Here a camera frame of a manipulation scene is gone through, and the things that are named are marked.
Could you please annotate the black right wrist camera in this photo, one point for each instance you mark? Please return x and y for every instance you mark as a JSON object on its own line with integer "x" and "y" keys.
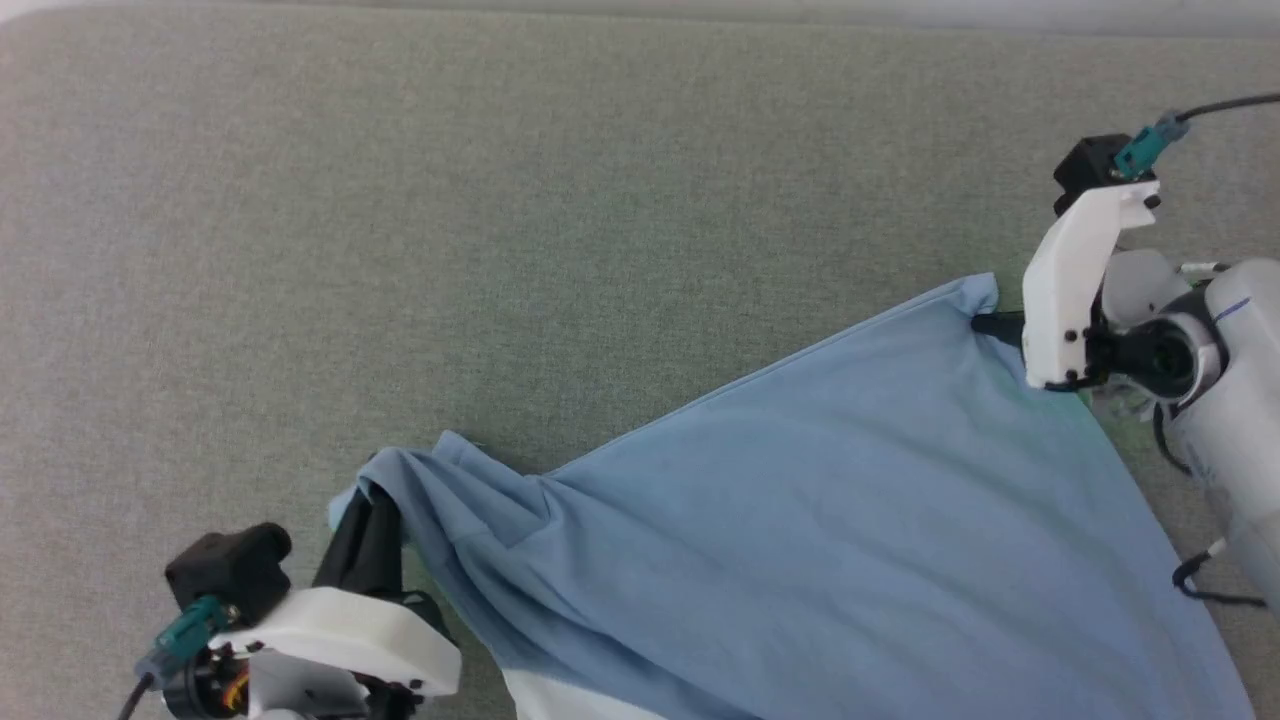
{"x": 1092, "y": 168}

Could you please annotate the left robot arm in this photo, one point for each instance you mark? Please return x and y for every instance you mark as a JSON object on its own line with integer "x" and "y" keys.
{"x": 205, "y": 690}

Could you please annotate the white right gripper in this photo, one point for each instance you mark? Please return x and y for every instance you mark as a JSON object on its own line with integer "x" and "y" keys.
{"x": 1070, "y": 290}

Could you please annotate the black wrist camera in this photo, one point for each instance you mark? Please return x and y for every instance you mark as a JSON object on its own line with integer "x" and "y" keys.
{"x": 1092, "y": 168}
{"x": 232, "y": 572}

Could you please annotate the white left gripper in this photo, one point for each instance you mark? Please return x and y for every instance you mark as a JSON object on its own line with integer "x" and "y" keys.
{"x": 345, "y": 630}

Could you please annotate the light blue polo shirt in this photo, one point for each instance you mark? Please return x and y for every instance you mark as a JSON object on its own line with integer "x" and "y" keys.
{"x": 850, "y": 520}

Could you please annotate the grey-green fabric sofa cushion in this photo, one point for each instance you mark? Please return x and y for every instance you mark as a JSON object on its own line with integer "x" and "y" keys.
{"x": 400, "y": 250}

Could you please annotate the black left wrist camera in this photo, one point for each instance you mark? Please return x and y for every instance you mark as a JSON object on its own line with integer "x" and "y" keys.
{"x": 232, "y": 572}

